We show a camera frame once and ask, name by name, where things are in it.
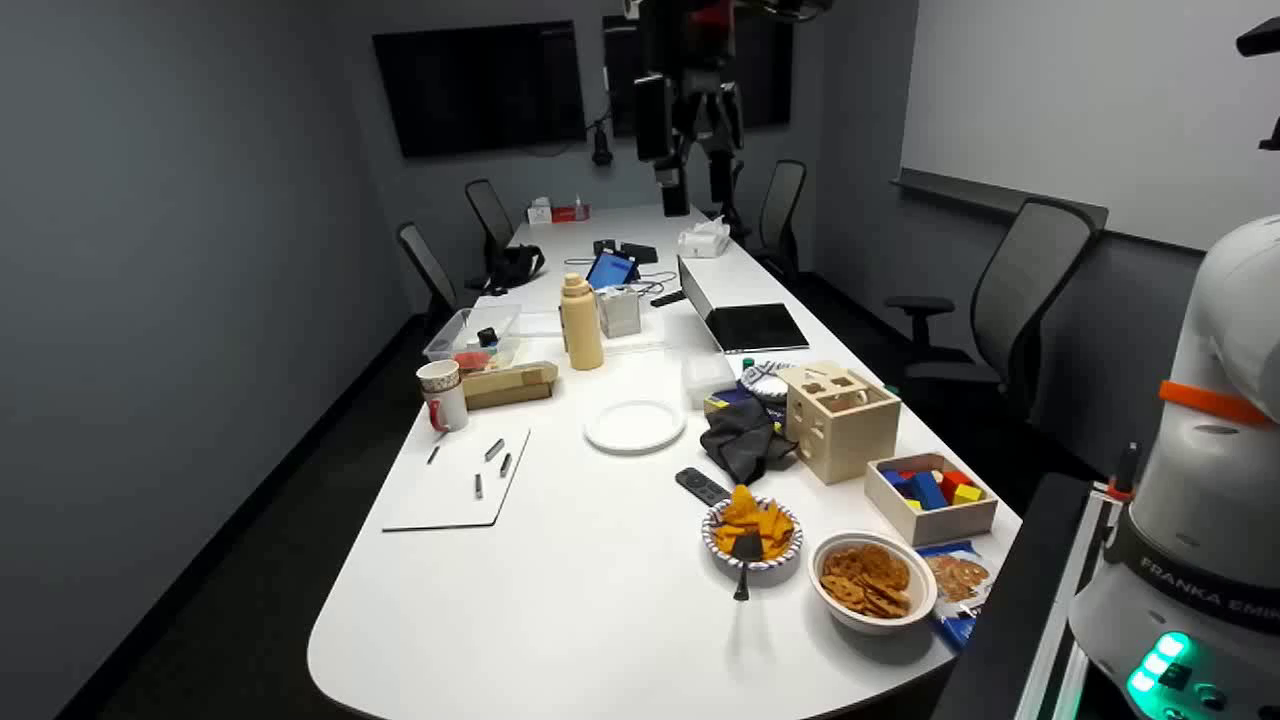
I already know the black laptop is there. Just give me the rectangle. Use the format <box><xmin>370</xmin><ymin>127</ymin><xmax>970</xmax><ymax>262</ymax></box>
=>
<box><xmin>674</xmin><ymin>249</ymin><xmax>812</xmax><ymax>357</ymax></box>

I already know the blue patterned paper plate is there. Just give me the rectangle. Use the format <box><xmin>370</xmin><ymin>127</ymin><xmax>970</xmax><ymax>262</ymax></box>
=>
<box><xmin>730</xmin><ymin>361</ymin><xmax>791</xmax><ymax>406</ymax></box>

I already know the black towel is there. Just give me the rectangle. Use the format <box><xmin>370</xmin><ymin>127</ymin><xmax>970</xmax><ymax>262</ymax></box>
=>
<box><xmin>695</xmin><ymin>398</ymin><xmax>799</xmax><ymax>490</ymax></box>

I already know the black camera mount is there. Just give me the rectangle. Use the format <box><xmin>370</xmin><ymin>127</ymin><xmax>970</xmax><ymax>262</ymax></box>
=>
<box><xmin>1234</xmin><ymin>14</ymin><xmax>1280</xmax><ymax>154</ymax></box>

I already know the clear plastic container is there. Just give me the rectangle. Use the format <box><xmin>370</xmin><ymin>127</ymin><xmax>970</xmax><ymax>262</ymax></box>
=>
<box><xmin>420</xmin><ymin>296</ymin><xmax>524</xmax><ymax>365</ymax></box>

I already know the brown cracker box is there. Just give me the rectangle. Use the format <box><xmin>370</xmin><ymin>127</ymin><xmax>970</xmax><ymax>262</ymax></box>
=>
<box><xmin>455</xmin><ymin>357</ymin><xmax>561</xmax><ymax>412</ymax></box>

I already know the blue striped bowl of chips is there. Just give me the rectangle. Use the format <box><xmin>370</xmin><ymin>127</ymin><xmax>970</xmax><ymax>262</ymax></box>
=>
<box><xmin>700</xmin><ymin>485</ymin><xmax>809</xmax><ymax>587</ymax></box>

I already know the white bowl of pretzels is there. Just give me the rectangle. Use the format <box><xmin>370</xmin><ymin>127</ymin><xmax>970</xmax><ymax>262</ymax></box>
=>
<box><xmin>804</xmin><ymin>528</ymin><xmax>941</xmax><ymax>636</ymax></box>

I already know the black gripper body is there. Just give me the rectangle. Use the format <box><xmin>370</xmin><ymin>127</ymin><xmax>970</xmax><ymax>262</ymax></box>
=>
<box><xmin>662</xmin><ymin>31</ymin><xmax>748</xmax><ymax>159</ymax></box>

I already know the white tissue box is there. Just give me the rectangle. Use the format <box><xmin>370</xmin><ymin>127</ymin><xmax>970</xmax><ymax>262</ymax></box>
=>
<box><xmin>673</xmin><ymin>217</ymin><xmax>737</xmax><ymax>264</ymax></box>

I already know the black wall television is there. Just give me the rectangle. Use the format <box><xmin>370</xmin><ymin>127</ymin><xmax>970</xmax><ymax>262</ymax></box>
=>
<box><xmin>367</xmin><ymin>18</ymin><xmax>590</xmax><ymax>159</ymax></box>
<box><xmin>598</xmin><ymin>0</ymin><xmax>797</xmax><ymax>136</ymax></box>

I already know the white round plate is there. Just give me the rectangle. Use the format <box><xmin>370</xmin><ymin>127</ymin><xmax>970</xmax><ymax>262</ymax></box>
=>
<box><xmin>578</xmin><ymin>398</ymin><xmax>688</xmax><ymax>459</ymax></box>

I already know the metal spoon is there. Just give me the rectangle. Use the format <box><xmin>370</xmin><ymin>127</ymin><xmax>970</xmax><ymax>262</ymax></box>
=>
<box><xmin>728</xmin><ymin>532</ymin><xmax>766</xmax><ymax>605</ymax></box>

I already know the black robot stand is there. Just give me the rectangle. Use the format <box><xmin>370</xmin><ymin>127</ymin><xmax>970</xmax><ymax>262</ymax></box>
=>
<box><xmin>931</xmin><ymin>472</ymin><xmax>1110</xmax><ymax>720</ymax></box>

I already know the white square holder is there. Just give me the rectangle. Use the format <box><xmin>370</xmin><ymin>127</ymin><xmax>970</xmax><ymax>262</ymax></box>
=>
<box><xmin>597</xmin><ymin>286</ymin><xmax>649</xmax><ymax>342</ymax></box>

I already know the tan squeeze bottle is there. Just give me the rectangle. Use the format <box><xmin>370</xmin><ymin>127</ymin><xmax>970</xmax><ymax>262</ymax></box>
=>
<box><xmin>557</xmin><ymin>268</ymin><xmax>606</xmax><ymax>376</ymax></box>

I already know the grey remote control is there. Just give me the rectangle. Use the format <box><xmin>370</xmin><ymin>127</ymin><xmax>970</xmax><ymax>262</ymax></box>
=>
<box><xmin>673</xmin><ymin>464</ymin><xmax>737</xmax><ymax>512</ymax></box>

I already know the blue tablet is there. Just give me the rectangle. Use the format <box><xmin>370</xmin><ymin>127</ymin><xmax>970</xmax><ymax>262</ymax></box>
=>
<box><xmin>584</xmin><ymin>252</ymin><xmax>641</xmax><ymax>294</ymax></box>

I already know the white flat board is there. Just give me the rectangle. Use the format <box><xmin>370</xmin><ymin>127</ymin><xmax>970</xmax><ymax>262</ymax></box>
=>
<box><xmin>380</xmin><ymin>422</ymin><xmax>536</xmax><ymax>536</ymax></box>

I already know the wooden tray of blocks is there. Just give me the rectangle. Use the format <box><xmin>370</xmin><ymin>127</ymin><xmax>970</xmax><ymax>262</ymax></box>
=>
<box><xmin>858</xmin><ymin>450</ymin><xmax>1004</xmax><ymax>553</ymax></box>

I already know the black mesh office chair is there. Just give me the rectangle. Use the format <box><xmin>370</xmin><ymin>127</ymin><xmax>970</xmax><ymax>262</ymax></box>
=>
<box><xmin>752</xmin><ymin>157</ymin><xmax>812</xmax><ymax>278</ymax></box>
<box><xmin>883</xmin><ymin>196</ymin><xmax>1099</xmax><ymax>406</ymax></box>
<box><xmin>390</xmin><ymin>217</ymin><xmax>462</xmax><ymax>316</ymax></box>
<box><xmin>459</xmin><ymin>175</ymin><xmax>524</xmax><ymax>257</ymax></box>

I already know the blue snack packet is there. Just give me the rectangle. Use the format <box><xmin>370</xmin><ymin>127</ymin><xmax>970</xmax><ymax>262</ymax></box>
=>
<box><xmin>915</xmin><ymin>536</ymin><xmax>996</xmax><ymax>656</ymax></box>

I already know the white jar with red label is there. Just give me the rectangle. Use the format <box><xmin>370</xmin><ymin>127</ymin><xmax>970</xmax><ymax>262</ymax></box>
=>
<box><xmin>411</xmin><ymin>357</ymin><xmax>470</xmax><ymax>437</ymax></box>

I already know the black bag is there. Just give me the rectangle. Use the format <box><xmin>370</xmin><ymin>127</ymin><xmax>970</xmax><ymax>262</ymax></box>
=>
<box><xmin>479</xmin><ymin>240</ymin><xmax>548</xmax><ymax>296</ymax></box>

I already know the wooden shape sorter box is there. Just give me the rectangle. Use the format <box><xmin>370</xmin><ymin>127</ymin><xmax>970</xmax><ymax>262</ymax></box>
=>
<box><xmin>776</xmin><ymin>361</ymin><xmax>902</xmax><ymax>490</ymax></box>

